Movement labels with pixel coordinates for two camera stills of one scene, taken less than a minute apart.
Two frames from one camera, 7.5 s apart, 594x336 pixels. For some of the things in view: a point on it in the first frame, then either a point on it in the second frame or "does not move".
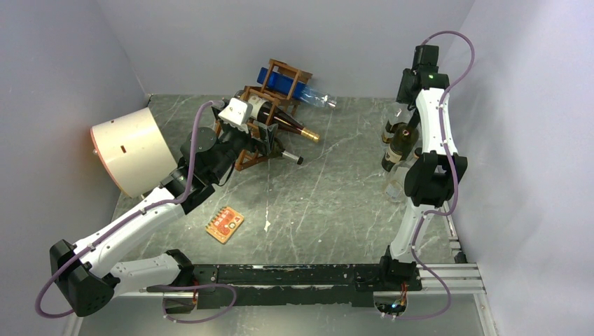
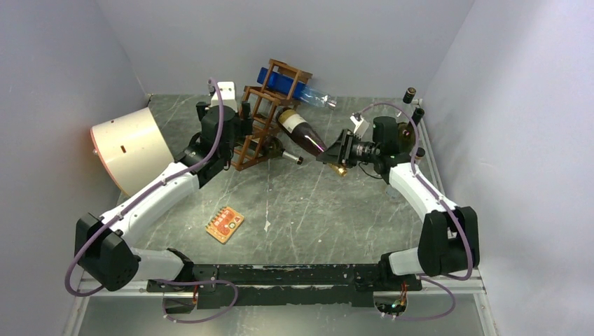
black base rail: x=355 y=284 does not move
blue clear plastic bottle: x=282 y=86 does not move
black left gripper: x=262 y=143 → x=243 y=125
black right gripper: x=402 y=96 → x=340 y=150
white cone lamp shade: x=134 y=151 does not move
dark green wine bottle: x=403 y=138 does not move
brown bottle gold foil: x=266 y=112 → x=303 y=133
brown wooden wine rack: x=279 y=86 does not move
